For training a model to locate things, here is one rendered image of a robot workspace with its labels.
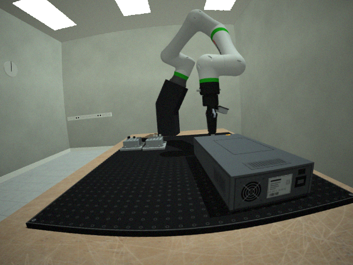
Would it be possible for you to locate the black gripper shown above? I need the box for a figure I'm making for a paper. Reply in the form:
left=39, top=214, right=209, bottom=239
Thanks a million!
left=202, top=94, right=218, bottom=136

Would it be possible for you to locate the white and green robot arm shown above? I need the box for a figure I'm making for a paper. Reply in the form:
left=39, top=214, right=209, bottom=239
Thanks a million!
left=161, top=9, right=246, bottom=95

